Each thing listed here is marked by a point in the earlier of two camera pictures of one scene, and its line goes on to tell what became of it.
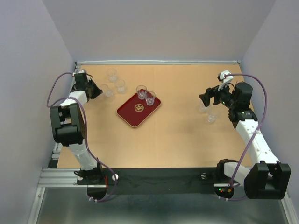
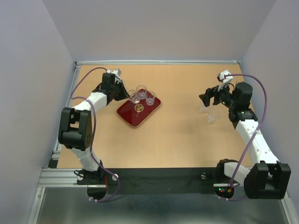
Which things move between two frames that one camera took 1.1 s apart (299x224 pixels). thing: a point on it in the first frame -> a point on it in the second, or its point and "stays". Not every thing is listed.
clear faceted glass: (150, 96) stays
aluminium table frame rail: (157, 62) stays
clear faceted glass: (141, 91) stays
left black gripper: (97, 91) -> (124, 94)
